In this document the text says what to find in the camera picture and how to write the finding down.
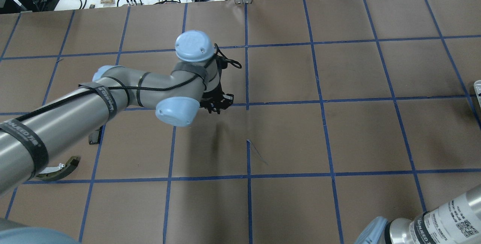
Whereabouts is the black brake pad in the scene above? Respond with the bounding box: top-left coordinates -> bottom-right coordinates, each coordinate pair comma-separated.
89,126 -> 103,145

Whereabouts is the ribbed metal tray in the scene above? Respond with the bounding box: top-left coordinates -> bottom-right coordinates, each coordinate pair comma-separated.
473,80 -> 481,107

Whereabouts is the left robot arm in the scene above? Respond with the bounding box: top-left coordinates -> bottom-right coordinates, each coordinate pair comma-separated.
0,30 -> 242,196

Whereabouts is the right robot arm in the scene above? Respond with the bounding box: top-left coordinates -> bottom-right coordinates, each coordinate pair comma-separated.
354,185 -> 481,244

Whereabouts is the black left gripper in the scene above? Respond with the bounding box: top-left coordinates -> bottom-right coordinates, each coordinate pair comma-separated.
200,83 -> 235,114

